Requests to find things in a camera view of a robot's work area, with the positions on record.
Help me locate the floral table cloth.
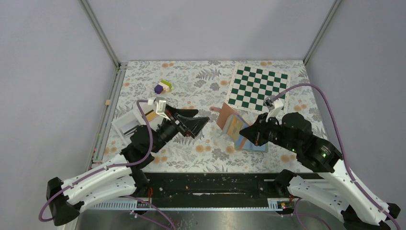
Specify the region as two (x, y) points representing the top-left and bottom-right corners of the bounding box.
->
(113, 60), (327, 173)

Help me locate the cream toy block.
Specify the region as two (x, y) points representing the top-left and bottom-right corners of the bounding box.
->
(158, 82), (171, 92)

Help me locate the purple toy block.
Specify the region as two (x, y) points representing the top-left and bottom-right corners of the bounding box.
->
(154, 84), (164, 94)

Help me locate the left aluminium frame post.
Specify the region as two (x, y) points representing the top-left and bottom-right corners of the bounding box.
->
(79, 0), (121, 68)

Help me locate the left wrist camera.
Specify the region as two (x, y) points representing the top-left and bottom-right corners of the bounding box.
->
(154, 98), (169, 120)

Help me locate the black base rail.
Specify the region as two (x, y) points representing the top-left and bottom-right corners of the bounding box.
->
(131, 170), (296, 208)

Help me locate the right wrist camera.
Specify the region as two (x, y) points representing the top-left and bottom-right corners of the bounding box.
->
(264, 96), (284, 121)

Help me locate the brown leather wallet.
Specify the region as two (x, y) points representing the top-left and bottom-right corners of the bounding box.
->
(210, 103), (248, 143)

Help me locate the yellow printed card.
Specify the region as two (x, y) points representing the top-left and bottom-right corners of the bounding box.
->
(227, 116), (245, 142)

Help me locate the lime green toy block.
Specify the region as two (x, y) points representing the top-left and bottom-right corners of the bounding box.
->
(161, 80), (172, 89)

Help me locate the green white chess mat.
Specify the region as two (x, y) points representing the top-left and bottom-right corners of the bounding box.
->
(225, 64), (292, 114)

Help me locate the aluminium frame post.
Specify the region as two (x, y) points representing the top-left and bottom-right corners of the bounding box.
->
(79, 0), (121, 68)
(303, 0), (343, 66)

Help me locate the right aluminium frame post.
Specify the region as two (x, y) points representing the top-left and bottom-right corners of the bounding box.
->
(303, 0), (343, 66)

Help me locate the right controller board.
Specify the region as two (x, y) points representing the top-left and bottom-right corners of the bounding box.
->
(277, 201), (294, 209)

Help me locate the controller board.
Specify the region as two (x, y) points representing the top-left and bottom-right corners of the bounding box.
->
(136, 199), (151, 209)
(277, 201), (294, 209)

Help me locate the left controller board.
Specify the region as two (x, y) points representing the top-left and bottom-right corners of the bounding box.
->
(136, 199), (151, 209)

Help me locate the clear plastic divided tray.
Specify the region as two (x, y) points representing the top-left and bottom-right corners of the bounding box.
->
(113, 103), (163, 145)

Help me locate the green card holder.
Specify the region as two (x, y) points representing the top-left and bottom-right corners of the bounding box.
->
(235, 139), (268, 152)

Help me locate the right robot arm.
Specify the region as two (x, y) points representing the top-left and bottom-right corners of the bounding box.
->
(239, 113), (400, 230)

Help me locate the gold card in tray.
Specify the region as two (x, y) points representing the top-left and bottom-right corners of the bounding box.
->
(145, 110), (158, 122)

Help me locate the perforated metal strip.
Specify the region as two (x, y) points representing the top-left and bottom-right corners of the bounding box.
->
(92, 199), (295, 212)

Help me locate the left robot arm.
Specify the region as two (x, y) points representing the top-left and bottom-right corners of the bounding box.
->
(46, 105), (210, 226)

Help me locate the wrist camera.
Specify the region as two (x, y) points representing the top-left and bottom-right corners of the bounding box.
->
(264, 96), (284, 121)
(154, 98), (169, 120)

